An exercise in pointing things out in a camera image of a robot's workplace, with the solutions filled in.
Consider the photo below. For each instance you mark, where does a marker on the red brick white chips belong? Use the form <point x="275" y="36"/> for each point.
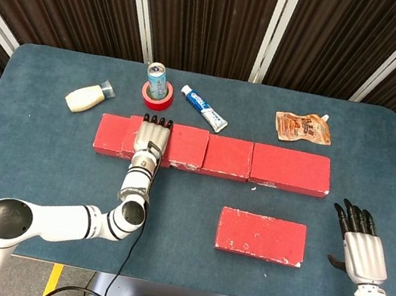
<point x="261" y="236"/>

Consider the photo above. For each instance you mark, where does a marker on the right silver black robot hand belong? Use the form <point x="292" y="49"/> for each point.
<point x="364" y="258"/>

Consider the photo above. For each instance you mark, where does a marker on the red brick small white scuff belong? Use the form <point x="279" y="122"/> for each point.
<point x="110" y="136"/>

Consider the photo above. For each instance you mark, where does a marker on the red brick large white scuff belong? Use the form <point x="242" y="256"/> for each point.
<point x="187" y="146"/>

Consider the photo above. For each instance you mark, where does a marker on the cream bottle with blue cap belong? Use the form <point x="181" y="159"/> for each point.
<point x="84" y="97"/>

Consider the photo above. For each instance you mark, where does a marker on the red brick thin chipped edge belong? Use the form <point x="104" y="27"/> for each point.
<point x="226" y="159"/>

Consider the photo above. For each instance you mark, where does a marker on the red brick medium white scuff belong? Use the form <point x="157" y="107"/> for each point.
<point x="290" y="170"/>

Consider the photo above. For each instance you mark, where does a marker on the white blue toothpaste tube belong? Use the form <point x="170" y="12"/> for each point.
<point x="205" y="109"/>

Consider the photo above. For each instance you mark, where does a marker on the orange sauce pouch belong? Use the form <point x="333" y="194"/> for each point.
<point x="301" y="128"/>

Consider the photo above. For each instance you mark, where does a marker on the blue table cloth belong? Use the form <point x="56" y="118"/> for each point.
<point x="179" y="210"/>

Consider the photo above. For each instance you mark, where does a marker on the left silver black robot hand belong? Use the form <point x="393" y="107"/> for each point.
<point x="150" y="134"/>

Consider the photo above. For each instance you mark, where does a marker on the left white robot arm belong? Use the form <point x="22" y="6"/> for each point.
<point x="54" y="220"/>

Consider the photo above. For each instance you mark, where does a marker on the light blue drink can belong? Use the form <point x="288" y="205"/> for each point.
<point x="156" y="81"/>

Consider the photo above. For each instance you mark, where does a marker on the small white crumb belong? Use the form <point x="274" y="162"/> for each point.
<point x="253" y="188"/>

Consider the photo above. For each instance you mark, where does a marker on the red tape roll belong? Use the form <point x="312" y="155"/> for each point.
<point x="155" y="105"/>

